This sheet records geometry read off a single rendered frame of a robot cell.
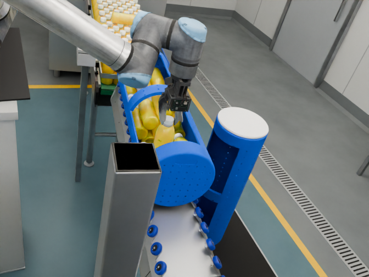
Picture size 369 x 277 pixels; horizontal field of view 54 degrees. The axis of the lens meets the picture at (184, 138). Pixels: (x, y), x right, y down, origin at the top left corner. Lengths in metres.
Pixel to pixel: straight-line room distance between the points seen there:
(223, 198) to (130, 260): 1.53
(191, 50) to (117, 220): 0.70
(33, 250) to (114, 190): 2.02
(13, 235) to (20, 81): 0.85
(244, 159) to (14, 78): 1.15
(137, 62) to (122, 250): 0.61
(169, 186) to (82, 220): 1.32
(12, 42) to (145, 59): 0.81
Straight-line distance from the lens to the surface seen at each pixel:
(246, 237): 2.57
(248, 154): 1.89
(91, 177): 2.89
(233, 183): 2.01
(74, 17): 0.98
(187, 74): 1.14
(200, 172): 1.35
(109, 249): 0.56
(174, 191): 1.39
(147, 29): 1.10
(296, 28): 5.87
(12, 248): 2.24
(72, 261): 2.41
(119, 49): 1.02
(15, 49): 1.72
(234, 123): 1.88
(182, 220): 1.45
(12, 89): 1.67
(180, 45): 1.10
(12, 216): 2.03
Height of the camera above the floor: 2.00
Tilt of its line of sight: 35 degrees down
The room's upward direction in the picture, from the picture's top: 15 degrees clockwise
